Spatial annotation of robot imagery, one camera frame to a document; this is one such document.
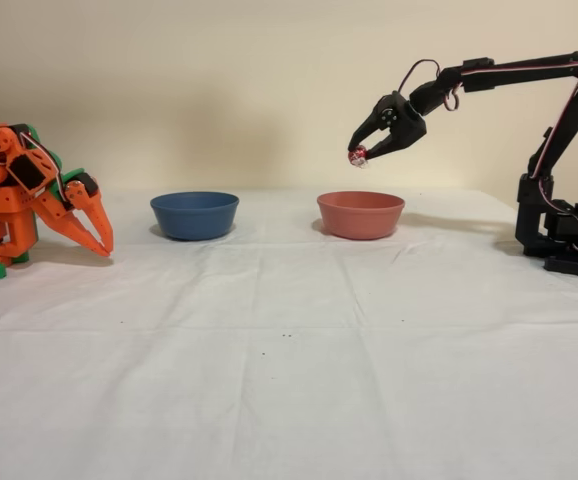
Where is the red candy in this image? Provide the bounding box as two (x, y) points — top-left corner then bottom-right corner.
(347, 144), (373, 170)

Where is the red bowl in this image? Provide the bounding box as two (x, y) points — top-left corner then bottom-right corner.
(316, 190), (406, 241)

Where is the blue bowl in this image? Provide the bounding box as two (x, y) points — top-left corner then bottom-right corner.
(149, 191), (241, 243)

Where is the white tablecloth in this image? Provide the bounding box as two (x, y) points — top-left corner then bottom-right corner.
(0, 187), (578, 480)

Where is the orange arm servo cable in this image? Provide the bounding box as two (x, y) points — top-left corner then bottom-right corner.
(16, 127), (70, 202)

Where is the red white black servo cable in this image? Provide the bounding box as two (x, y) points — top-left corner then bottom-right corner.
(461, 52), (578, 254)
(397, 58), (464, 114)

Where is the dark arm base plate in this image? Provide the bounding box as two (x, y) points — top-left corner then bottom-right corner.
(543, 247), (578, 279)

